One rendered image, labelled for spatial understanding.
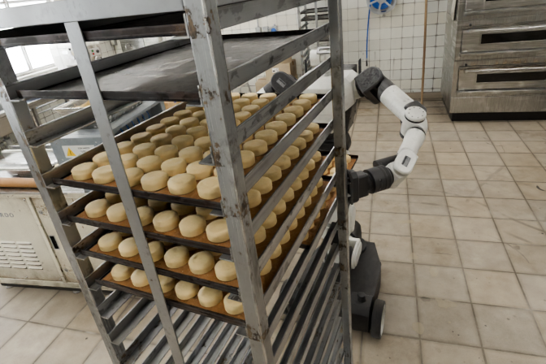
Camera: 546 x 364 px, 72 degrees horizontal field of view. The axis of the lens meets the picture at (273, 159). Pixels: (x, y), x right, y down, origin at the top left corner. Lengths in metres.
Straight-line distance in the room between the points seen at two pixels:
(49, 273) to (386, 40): 4.92
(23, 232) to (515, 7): 4.89
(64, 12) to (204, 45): 0.23
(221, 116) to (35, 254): 2.60
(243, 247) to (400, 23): 5.41
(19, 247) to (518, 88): 5.01
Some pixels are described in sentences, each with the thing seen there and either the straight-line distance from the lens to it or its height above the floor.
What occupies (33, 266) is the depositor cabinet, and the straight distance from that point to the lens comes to 3.12.
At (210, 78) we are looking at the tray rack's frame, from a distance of 0.51.
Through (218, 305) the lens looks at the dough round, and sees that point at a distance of 0.84.
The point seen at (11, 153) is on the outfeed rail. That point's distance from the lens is 3.40.
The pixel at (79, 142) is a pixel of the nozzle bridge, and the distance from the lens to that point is 2.27.
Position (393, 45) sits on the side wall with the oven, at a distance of 5.92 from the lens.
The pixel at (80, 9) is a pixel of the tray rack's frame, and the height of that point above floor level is 1.80.
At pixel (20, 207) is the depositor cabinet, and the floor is 0.73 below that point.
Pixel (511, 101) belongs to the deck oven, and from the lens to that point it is 5.25.
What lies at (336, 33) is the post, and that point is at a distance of 1.07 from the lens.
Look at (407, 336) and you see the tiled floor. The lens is 2.38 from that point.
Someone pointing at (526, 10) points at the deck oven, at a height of 1.24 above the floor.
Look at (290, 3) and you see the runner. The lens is 0.82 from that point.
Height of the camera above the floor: 1.81
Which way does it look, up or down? 25 degrees down
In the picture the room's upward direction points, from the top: 7 degrees counter-clockwise
